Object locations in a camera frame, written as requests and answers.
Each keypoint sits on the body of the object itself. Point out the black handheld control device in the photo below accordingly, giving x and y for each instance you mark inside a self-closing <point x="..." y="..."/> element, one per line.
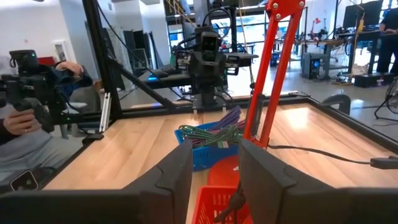
<point x="28" y="87"/>

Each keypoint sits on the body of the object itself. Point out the blue plastic basket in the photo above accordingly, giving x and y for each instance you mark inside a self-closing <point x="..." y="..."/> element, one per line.
<point x="208" y="158"/>

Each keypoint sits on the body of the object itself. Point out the black desk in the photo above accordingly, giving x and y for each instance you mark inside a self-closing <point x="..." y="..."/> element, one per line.
<point x="168" y="81"/>

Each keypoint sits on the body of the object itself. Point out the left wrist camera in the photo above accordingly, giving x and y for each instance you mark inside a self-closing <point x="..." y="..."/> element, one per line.
<point x="210" y="42"/>

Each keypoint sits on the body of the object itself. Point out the black case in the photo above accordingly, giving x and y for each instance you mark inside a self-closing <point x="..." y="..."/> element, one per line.
<point x="373" y="80"/>

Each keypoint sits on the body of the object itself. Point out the black monitor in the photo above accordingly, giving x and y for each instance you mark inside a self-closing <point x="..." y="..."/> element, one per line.
<point x="370" y="14"/>

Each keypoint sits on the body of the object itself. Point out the black computer tower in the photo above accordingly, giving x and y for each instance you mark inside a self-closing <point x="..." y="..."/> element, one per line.
<point x="312" y="67"/>

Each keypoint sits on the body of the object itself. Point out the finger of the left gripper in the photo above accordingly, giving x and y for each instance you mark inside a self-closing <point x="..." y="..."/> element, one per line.
<point x="205" y="95"/>
<point x="213" y="95"/>

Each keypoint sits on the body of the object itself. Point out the red plastic basket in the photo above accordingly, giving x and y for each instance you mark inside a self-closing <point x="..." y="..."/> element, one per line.
<point x="214" y="202"/>

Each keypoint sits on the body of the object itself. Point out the person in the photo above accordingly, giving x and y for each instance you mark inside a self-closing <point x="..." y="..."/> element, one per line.
<point x="31" y="152"/>
<point x="388" y="40"/>

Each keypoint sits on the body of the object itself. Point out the silver aluminium extrusion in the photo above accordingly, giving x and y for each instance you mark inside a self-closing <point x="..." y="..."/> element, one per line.
<point x="105" y="112"/>

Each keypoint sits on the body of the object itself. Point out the black phone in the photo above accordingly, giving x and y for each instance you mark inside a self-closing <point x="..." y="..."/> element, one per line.
<point x="25" y="180"/>

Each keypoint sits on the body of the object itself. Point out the red desk lamp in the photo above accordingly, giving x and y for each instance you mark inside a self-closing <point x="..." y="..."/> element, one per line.
<point x="280" y="62"/>

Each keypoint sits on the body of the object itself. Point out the black floor fan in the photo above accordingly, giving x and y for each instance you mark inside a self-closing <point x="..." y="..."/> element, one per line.
<point x="392" y="96"/>

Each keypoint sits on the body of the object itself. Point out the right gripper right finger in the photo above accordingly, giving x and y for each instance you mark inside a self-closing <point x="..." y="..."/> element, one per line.
<point x="311" y="208"/>

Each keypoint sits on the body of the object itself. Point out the person's hand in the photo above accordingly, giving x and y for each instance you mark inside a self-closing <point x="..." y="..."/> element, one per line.
<point x="21" y="123"/>
<point x="70" y="67"/>

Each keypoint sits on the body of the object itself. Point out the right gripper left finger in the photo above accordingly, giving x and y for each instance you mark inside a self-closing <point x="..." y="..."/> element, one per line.
<point x="109" y="208"/>

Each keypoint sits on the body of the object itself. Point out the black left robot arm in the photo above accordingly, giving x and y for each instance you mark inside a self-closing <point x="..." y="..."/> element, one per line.
<point x="196" y="37"/>

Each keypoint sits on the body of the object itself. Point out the grey curved bracket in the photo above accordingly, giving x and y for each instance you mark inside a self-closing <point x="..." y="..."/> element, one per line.
<point x="337" y="99"/>

